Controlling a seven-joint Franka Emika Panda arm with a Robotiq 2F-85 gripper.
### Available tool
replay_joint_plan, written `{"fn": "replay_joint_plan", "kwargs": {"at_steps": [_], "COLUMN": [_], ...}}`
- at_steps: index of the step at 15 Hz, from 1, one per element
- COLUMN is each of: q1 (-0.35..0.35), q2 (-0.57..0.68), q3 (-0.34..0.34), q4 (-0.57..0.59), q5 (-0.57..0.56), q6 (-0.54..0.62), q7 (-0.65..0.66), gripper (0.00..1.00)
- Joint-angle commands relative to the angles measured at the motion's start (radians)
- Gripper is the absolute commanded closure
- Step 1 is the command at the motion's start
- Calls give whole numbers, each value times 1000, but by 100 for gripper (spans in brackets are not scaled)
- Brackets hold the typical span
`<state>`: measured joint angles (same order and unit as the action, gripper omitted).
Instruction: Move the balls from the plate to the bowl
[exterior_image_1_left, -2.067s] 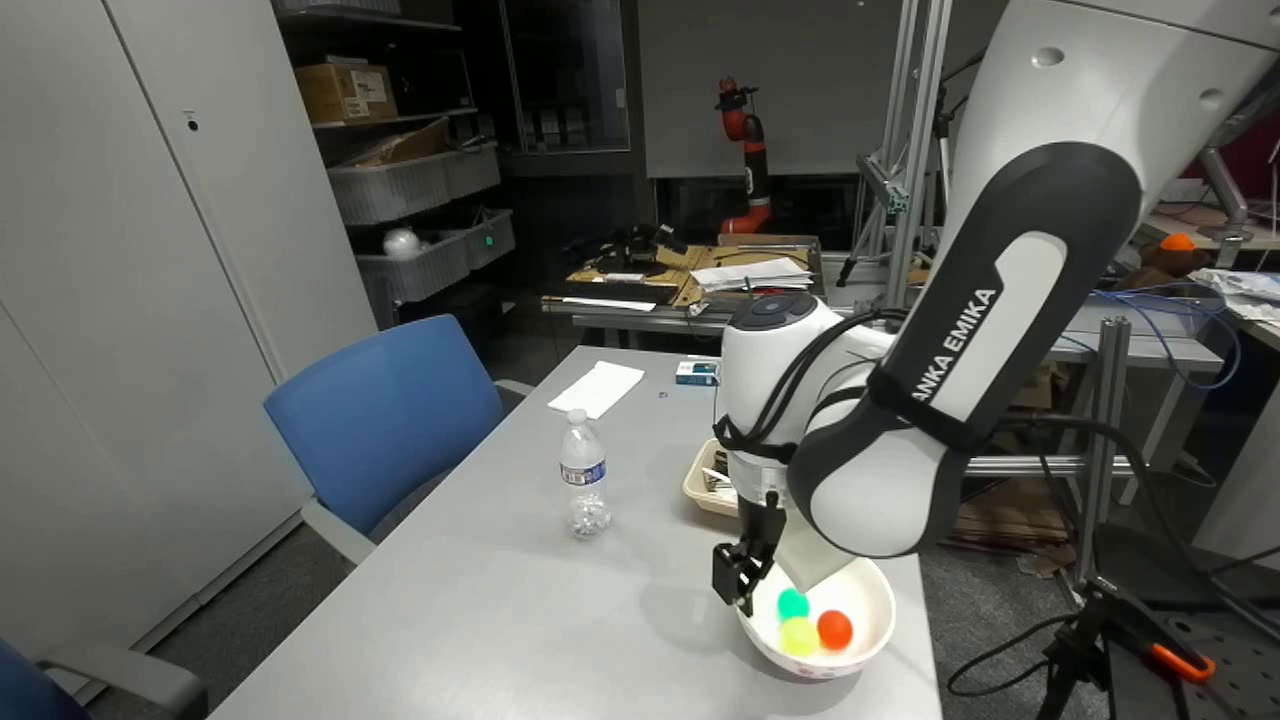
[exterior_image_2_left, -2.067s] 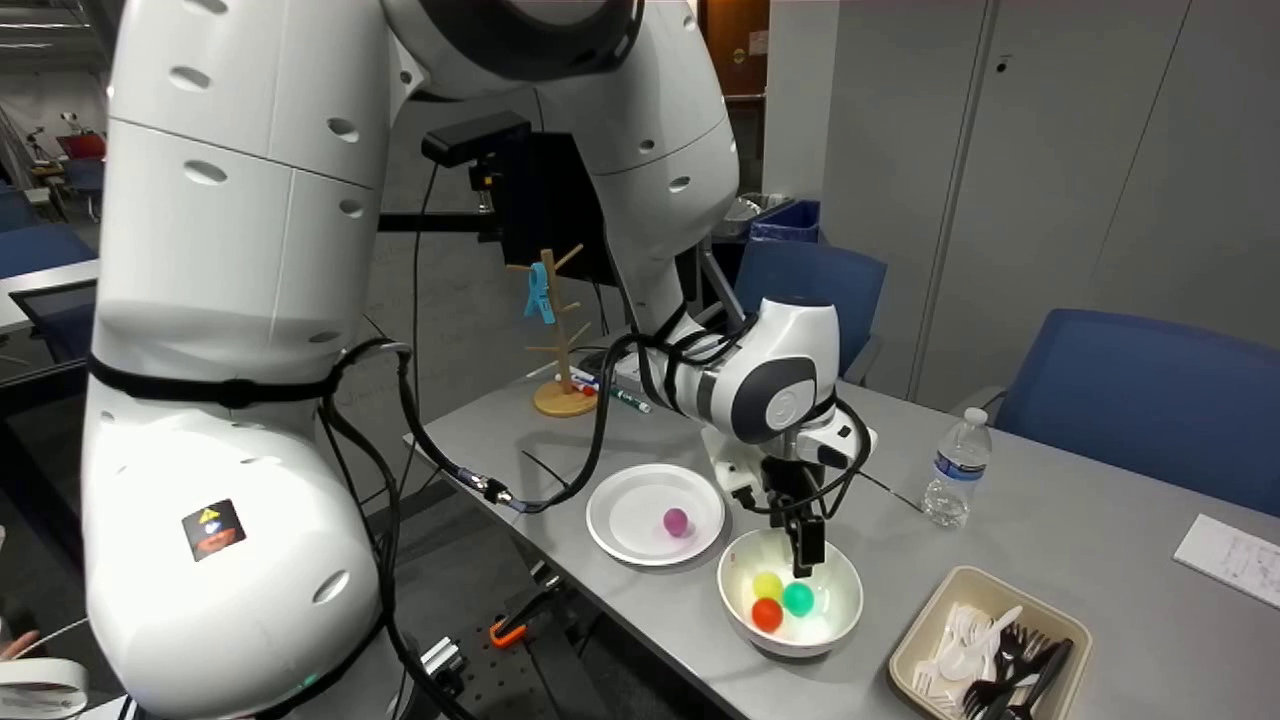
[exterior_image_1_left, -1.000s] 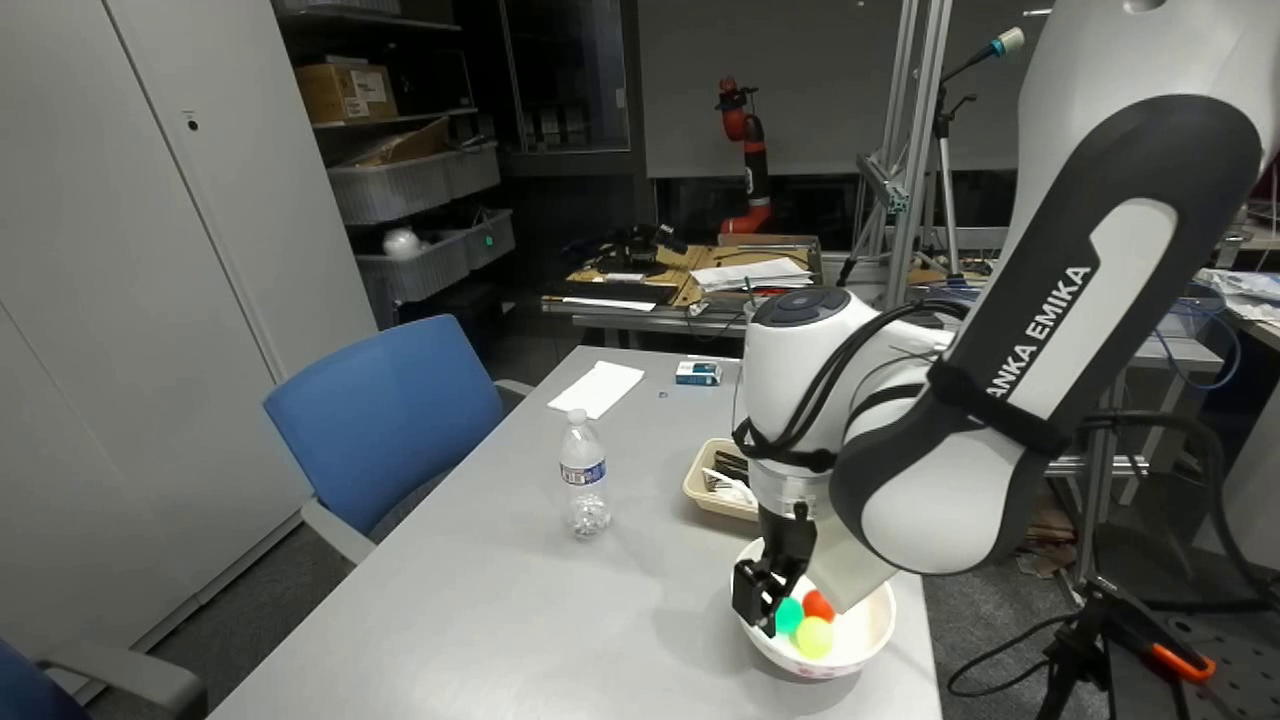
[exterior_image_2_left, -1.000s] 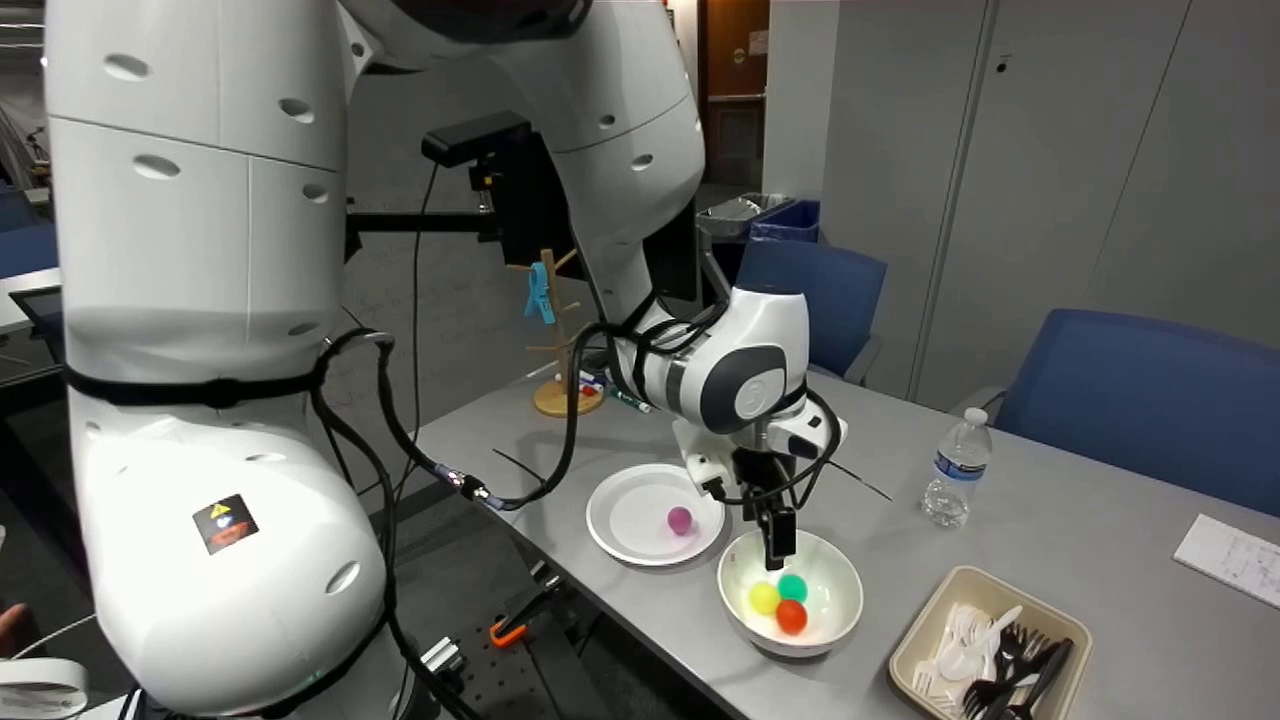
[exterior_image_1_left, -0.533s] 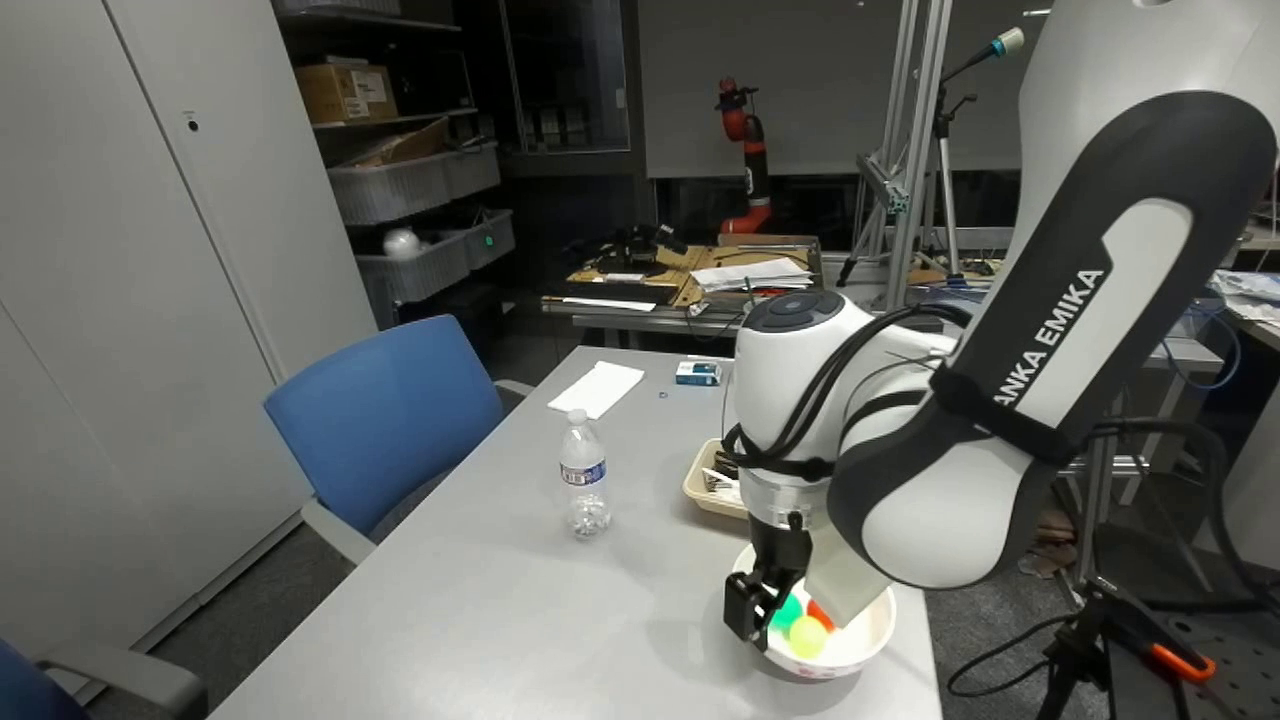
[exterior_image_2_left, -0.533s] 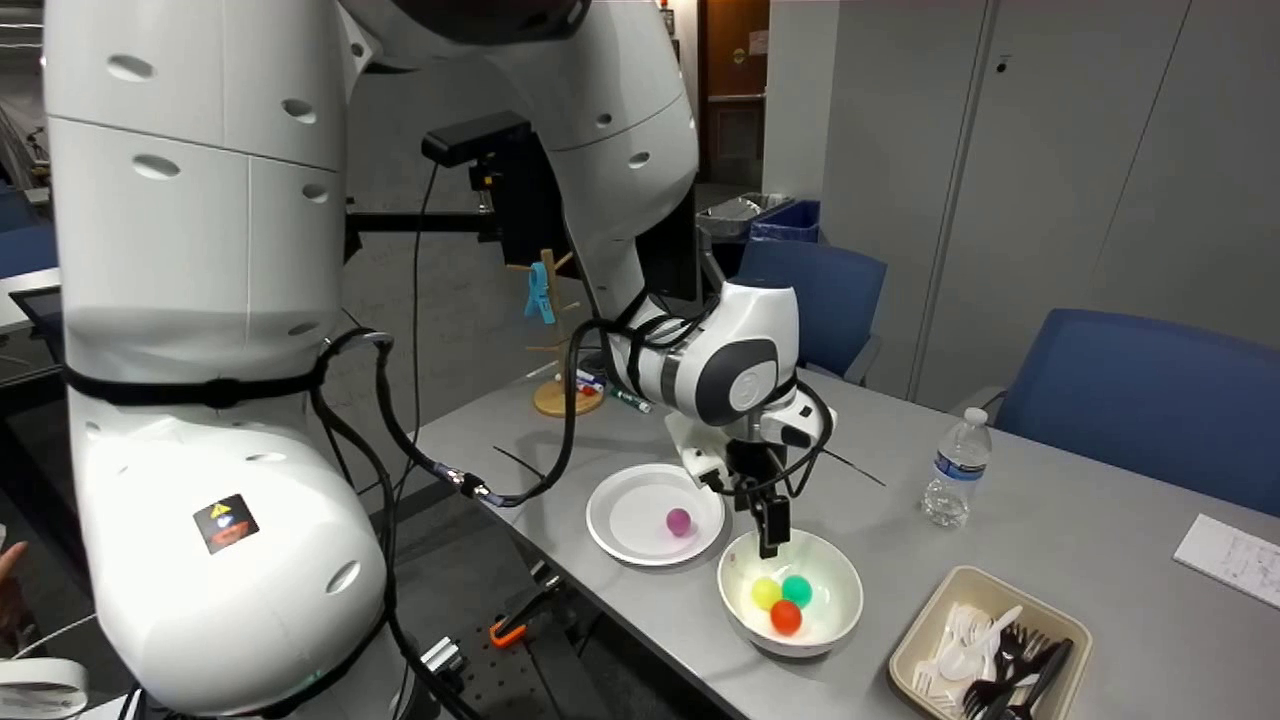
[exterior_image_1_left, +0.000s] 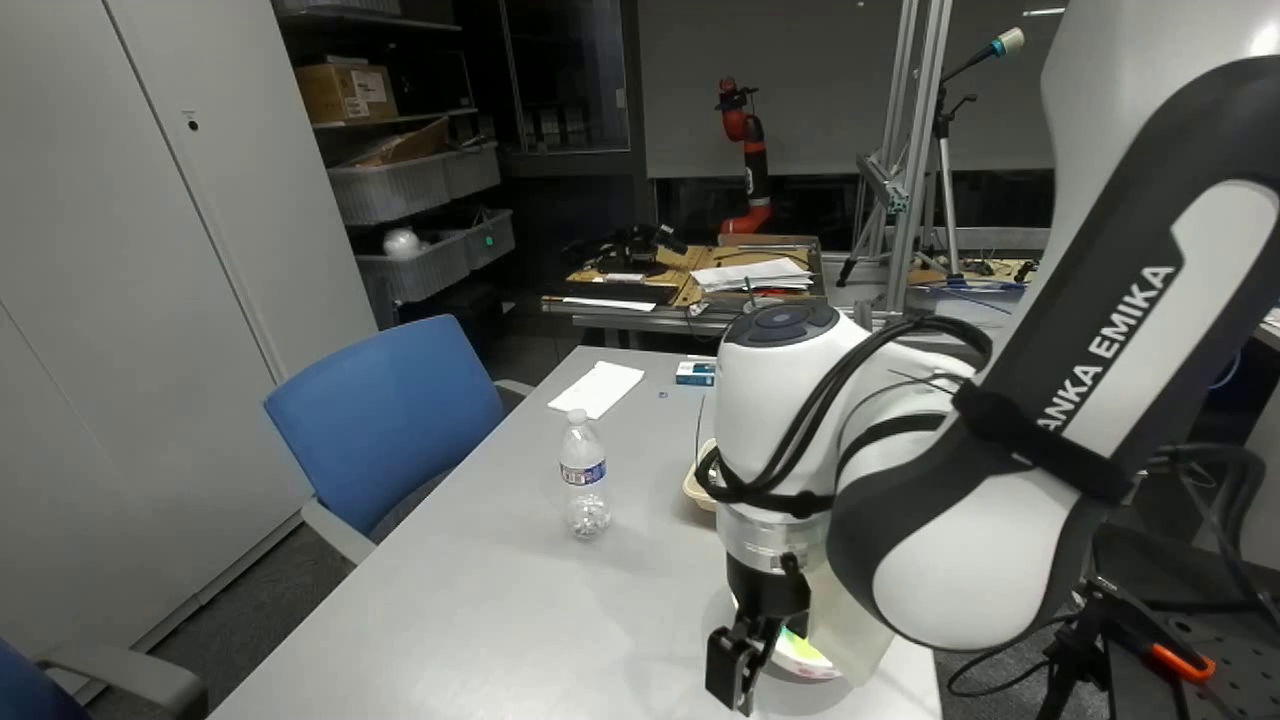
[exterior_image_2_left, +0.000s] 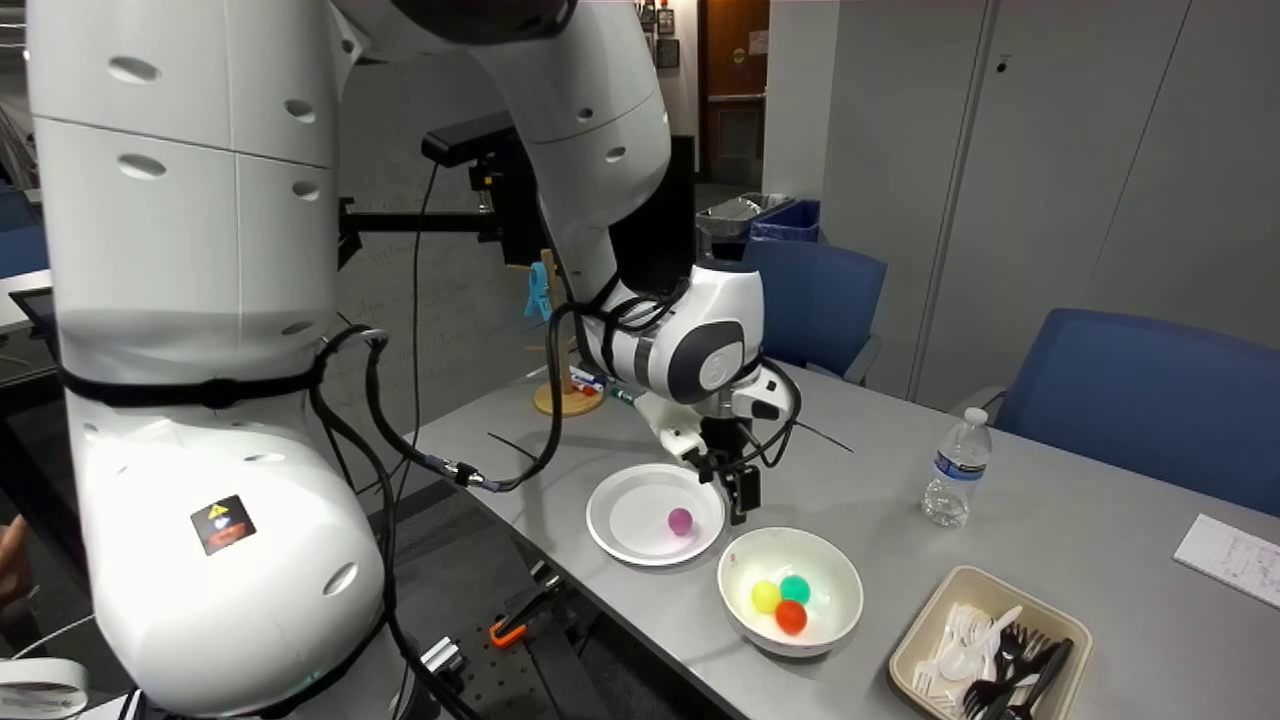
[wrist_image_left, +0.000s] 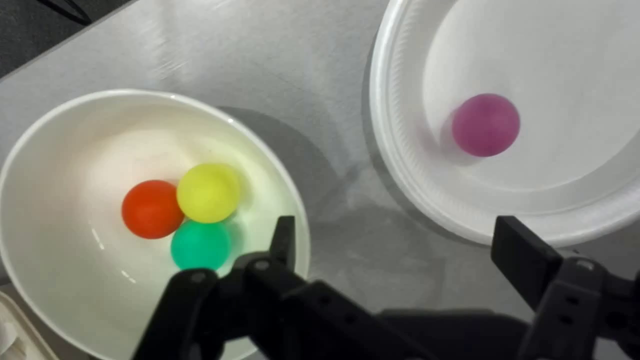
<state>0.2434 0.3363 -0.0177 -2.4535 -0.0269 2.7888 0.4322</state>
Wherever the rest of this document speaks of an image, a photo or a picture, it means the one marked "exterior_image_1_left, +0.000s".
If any tall white cabinet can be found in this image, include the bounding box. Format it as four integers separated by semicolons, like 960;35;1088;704
0;0;381;657

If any black tripod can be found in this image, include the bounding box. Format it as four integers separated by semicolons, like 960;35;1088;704
1037;584;1110;720

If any clear water bottle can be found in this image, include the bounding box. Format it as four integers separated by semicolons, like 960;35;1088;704
555;404;617;544

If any grey storage bin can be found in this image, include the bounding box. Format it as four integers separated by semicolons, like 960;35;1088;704
323;135;505;232
352;205;518;312

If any cardboard box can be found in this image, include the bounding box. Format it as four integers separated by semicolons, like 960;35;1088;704
293;51;398;133

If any stack of papers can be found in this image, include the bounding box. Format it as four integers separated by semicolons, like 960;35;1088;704
688;252;815;294

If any white paper sheet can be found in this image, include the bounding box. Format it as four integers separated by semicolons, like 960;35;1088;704
544;355;649;420

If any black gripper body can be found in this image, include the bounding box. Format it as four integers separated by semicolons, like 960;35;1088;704
722;555;820;657

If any cluttered dark table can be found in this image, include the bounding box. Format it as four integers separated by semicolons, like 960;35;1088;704
536;225;830;340

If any stand with teal tip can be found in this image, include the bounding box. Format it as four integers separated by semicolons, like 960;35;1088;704
928;22;1030;293

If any aluminium frame post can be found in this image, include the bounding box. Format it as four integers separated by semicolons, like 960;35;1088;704
853;0;955;322

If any blue chair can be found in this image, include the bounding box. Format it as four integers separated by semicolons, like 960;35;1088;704
258;312;515;563
0;634;213;720

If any orange black clamp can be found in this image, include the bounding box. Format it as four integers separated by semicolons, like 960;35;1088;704
1085;575;1219;693

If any dark shelf rack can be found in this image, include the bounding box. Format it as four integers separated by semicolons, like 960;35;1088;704
270;0;518;322

